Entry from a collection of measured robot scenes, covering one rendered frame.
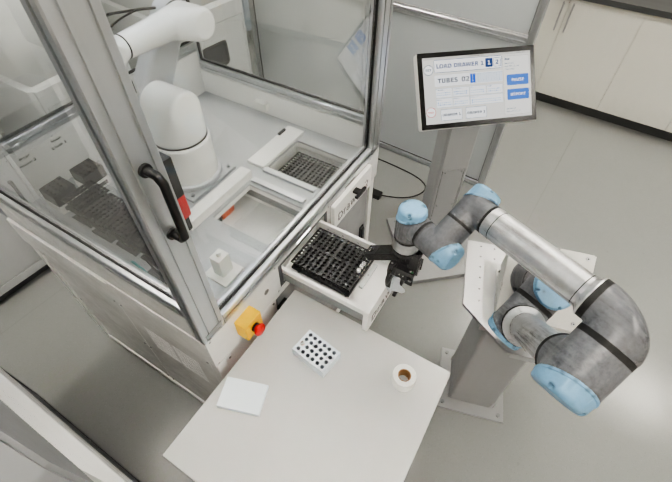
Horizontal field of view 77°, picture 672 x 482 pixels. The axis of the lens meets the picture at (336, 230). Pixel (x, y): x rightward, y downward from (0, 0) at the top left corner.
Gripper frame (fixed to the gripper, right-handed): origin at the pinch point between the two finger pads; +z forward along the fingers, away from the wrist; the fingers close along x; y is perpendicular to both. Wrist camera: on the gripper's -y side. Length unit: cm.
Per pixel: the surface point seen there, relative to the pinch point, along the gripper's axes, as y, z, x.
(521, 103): 9, -11, 106
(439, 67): -26, -25, 91
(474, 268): 19.8, 14.5, 31.9
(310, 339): -14.6, 10.6, -24.7
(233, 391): -25, 13, -49
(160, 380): -90, 90, -48
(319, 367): -7.3, 10.7, -30.8
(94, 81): -33, -80, -45
